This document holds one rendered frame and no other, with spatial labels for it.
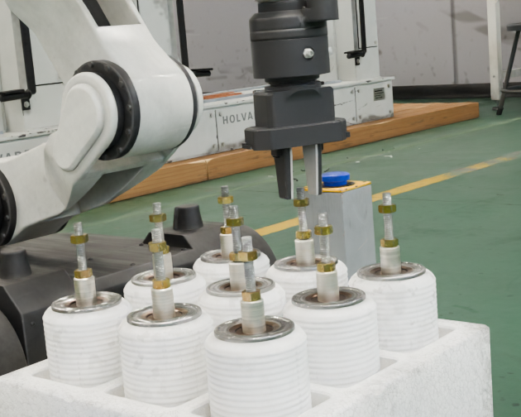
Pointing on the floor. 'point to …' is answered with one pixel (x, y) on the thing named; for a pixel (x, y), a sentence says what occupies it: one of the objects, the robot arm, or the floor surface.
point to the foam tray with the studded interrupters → (425, 396)
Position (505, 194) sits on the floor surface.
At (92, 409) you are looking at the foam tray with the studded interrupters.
